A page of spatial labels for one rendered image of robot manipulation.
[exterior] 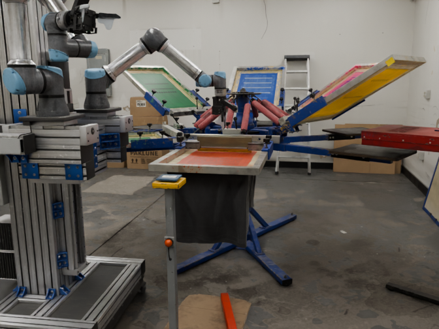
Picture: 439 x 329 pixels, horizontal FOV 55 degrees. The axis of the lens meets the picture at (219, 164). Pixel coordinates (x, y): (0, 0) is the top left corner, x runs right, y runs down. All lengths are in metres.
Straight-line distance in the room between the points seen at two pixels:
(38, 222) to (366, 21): 5.54
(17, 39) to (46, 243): 1.10
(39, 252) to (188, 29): 5.13
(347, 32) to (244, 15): 1.56
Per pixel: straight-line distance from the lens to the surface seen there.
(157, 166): 2.24
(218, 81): 2.69
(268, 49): 6.83
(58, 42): 1.88
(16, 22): 2.10
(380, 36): 6.89
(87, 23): 1.75
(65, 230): 2.54
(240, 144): 2.72
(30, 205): 2.55
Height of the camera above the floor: 1.43
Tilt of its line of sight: 12 degrees down
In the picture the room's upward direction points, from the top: straight up
